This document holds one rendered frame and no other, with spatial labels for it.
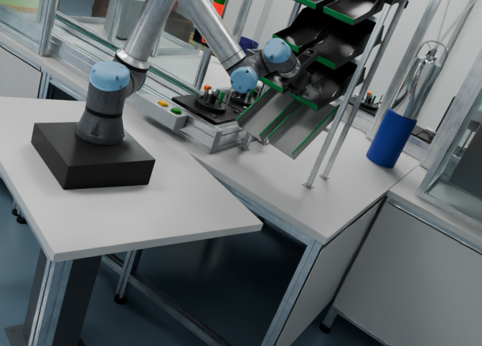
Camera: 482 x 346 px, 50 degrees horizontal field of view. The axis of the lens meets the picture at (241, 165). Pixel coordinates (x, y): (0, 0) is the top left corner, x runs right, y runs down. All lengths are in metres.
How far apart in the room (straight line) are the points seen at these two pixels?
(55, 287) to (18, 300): 1.04
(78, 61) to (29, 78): 0.29
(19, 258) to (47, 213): 1.23
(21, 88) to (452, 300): 2.22
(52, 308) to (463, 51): 4.64
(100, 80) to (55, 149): 0.25
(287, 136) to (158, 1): 0.72
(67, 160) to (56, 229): 0.24
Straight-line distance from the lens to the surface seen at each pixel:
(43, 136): 1.70
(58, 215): 1.47
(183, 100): 2.22
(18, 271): 2.61
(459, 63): 5.46
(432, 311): 2.62
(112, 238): 1.42
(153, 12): 1.70
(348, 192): 2.24
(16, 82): 2.75
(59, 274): 1.41
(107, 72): 1.64
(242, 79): 1.51
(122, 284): 2.49
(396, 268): 2.58
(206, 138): 2.05
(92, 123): 1.68
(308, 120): 2.05
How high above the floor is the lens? 1.67
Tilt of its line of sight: 23 degrees down
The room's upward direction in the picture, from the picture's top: 21 degrees clockwise
